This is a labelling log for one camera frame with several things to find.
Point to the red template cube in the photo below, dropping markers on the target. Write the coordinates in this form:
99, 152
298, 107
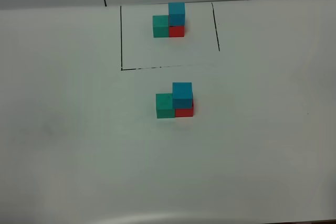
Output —
176, 31

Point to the green template cube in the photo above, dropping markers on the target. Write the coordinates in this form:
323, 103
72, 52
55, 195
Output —
160, 25

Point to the blue template cube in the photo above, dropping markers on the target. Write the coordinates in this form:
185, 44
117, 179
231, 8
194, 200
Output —
176, 13

